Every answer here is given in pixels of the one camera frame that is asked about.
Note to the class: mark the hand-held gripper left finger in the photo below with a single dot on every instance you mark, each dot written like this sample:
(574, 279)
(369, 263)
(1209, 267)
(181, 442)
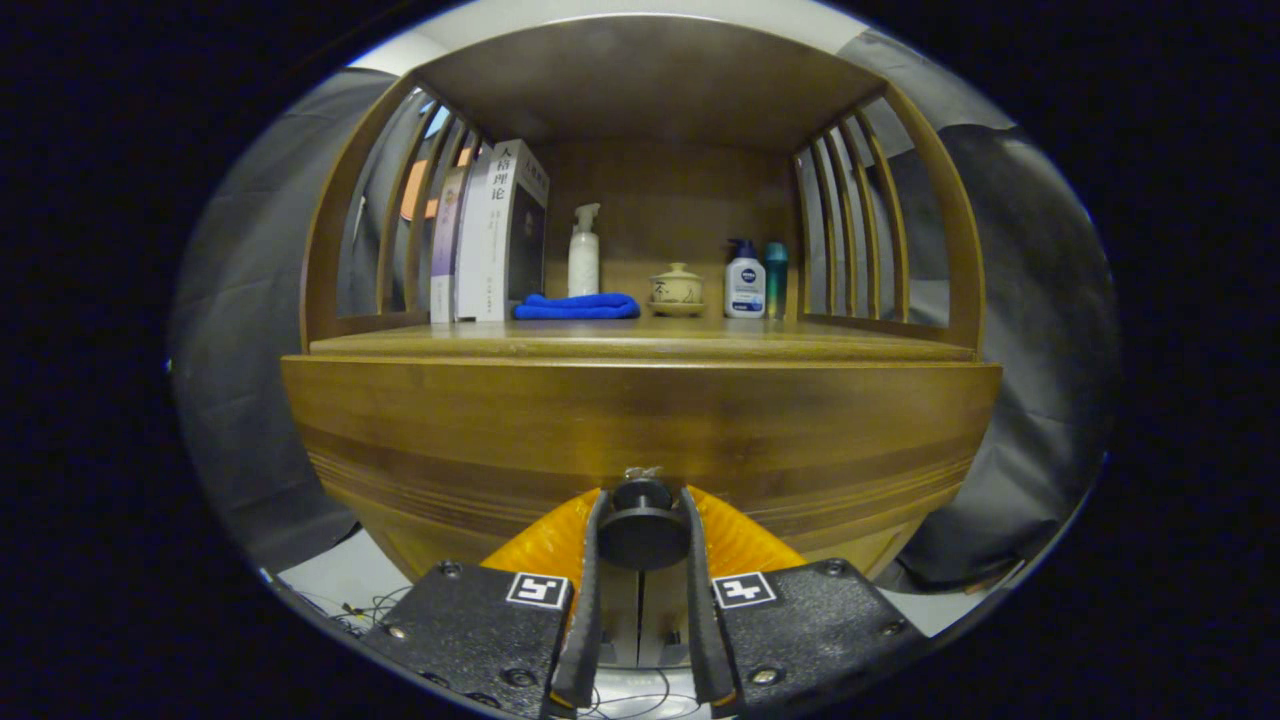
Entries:
(588, 620)

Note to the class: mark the wooden cabinet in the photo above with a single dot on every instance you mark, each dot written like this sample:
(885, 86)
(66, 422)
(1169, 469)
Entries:
(660, 80)

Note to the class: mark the white blue lotion bottle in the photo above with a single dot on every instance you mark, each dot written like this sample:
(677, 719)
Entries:
(744, 285)

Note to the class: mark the thin white book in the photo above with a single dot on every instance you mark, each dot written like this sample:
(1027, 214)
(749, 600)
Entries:
(470, 260)

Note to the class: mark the white pump bottle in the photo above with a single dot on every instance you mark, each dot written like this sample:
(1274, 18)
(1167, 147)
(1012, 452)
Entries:
(583, 265)

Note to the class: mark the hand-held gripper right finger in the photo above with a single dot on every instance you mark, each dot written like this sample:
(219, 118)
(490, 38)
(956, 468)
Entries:
(700, 620)

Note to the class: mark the blue folded cloth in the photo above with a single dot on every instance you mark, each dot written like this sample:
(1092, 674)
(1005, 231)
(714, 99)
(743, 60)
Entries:
(580, 306)

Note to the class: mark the thin purple book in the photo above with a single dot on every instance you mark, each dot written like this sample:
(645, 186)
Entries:
(445, 250)

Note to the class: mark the teal bottle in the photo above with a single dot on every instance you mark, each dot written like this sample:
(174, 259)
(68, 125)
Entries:
(776, 280)

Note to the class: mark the beige lidded teacup with saucer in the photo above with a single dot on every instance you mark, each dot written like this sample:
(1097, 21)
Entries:
(676, 290)

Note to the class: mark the wooden countertop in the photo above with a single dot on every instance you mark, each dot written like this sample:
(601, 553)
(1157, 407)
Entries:
(700, 335)

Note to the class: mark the wooden cabinet door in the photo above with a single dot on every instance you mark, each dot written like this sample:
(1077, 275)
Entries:
(665, 610)
(620, 610)

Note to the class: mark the thick white book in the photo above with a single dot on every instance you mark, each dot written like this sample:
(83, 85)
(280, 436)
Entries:
(500, 250)

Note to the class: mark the wooden drawer with black knob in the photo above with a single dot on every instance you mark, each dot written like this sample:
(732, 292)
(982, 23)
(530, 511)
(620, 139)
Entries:
(640, 420)

